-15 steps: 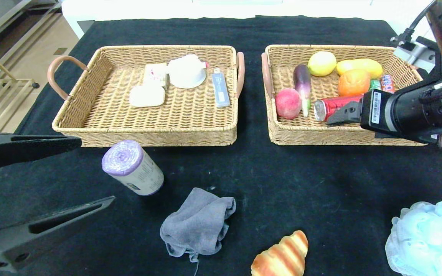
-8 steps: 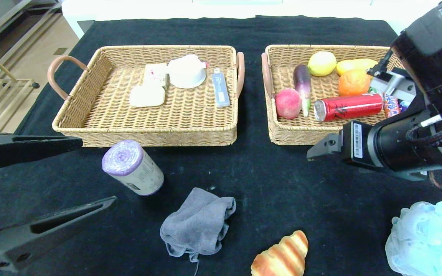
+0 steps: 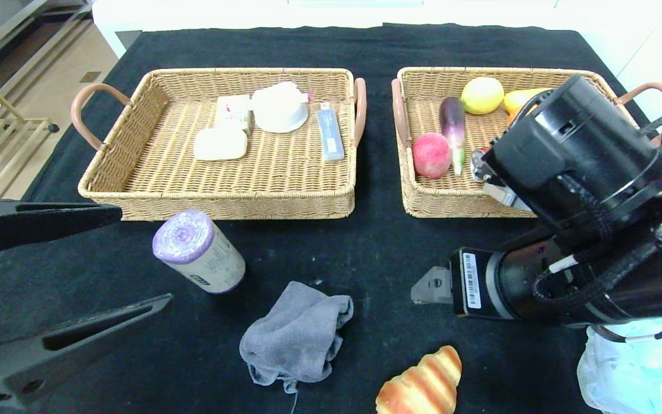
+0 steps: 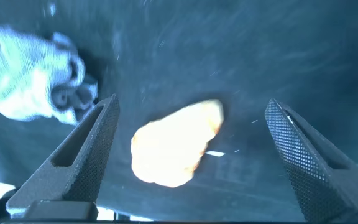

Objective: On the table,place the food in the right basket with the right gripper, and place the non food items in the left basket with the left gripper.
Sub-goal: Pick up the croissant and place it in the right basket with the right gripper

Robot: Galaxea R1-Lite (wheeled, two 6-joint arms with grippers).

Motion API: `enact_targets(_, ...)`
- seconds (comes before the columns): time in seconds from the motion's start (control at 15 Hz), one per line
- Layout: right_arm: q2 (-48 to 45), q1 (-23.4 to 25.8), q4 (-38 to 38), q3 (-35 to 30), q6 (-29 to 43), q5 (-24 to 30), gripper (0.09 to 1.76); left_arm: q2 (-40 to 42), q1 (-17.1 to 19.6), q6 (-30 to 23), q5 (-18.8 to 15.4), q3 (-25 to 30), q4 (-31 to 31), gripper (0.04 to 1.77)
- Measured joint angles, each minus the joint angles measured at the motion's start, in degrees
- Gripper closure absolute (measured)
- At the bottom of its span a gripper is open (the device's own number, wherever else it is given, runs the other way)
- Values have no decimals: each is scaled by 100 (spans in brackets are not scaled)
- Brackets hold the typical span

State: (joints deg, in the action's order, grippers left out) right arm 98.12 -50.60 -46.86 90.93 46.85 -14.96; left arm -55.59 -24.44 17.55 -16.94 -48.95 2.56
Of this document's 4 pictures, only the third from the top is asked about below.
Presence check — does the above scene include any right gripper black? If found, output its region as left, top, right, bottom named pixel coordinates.
left=410, top=247, right=548, bottom=321

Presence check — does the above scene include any black table cloth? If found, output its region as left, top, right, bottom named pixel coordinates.
left=0, top=24, right=662, bottom=414

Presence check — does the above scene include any yellow oblong mango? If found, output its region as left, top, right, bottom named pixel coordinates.
left=503, top=87, right=555, bottom=114

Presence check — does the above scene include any purple trash bag roll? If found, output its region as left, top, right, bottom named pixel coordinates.
left=153, top=210, right=247, bottom=294

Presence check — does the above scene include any croissant bread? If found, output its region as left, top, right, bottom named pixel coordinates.
left=375, top=345, right=463, bottom=414

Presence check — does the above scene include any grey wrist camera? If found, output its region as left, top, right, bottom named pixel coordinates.
left=482, top=175, right=534, bottom=212

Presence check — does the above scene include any pink peach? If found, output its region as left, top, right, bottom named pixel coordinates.
left=411, top=132, right=452, bottom=179

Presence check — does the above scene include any light blue bath sponge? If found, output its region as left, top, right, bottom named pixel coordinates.
left=576, top=315, right=662, bottom=414

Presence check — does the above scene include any wicker basket holding toiletries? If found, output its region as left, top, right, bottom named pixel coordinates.
left=71, top=68, right=368, bottom=221

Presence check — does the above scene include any red soda can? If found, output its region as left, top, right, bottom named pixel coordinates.
left=471, top=147, right=501, bottom=185

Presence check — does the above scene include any grey cloth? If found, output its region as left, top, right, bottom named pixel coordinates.
left=240, top=281, right=355, bottom=394

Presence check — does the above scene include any wicker basket holding food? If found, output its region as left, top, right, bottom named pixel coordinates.
left=391, top=67, right=662, bottom=219

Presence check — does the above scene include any grey rectangular stick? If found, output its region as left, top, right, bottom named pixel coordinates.
left=317, top=102, right=346, bottom=162

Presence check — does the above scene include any purple eggplant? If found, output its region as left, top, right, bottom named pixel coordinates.
left=439, top=97, right=467, bottom=176

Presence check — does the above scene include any small pale printed box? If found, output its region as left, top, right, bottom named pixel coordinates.
left=215, top=95, right=253, bottom=136

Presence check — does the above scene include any white round bowl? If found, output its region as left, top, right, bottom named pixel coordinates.
left=249, top=82, right=313, bottom=135

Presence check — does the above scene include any white soap bar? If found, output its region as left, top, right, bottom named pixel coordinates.
left=193, top=128, right=248, bottom=162

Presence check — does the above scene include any yellow lemon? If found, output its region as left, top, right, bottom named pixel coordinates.
left=461, top=76, right=505, bottom=115

